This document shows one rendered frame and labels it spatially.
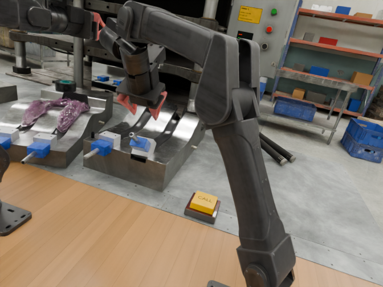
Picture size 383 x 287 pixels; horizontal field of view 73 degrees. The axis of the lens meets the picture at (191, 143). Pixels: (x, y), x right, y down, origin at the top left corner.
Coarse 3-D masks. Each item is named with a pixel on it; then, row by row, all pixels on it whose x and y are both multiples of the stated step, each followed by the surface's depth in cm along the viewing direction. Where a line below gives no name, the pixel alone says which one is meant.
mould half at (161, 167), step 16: (160, 112) 99; (112, 128) 88; (128, 128) 91; (144, 128) 93; (160, 128) 93; (176, 128) 93; (192, 128) 94; (128, 144) 78; (176, 144) 85; (192, 144) 97; (96, 160) 77; (112, 160) 75; (128, 160) 73; (160, 160) 72; (176, 160) 80; (128, 176) 75; (144, 176) 74; (160, 176) 72
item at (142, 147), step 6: (132, 138) 65; (138, 138) 69; (144, 138) 69; (132, 144) 69; (138, 144) 69; (144, 144) 68; (150, 144) 73; (132, 150) 73; (138, 150) 72; (144, 150) 71; (150, 150) 73; (138, 156) 73; (144, 156) 72
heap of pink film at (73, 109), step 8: (32, 104) 88; (40, 104) 89; (48, 104) 91; (56, 104) 97; (64, 104) 101; (72, 104) 91; (80, 104) 94; (32, 112) 86; (40, 112) 87; (64, 112) 88; (72, 112) 89; (80, 112) 92; (24, 120) 85; (32, 120) 85; (64, 120) 86; (72, 120) 87; (64, 128) 85
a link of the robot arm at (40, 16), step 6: (36, 0) 54; (42, 0) 54; (60, 0) 58; (42, 6) 54; (30, 12) 50; (36, 12) 52; (42, 12) 53; (48, 12) 54; (30, 18) 51; (36, 18) 52; (42, 18) 53; (48, 18) 55; (36, 24) 52; (42, 24) 54; (48, 24) 55
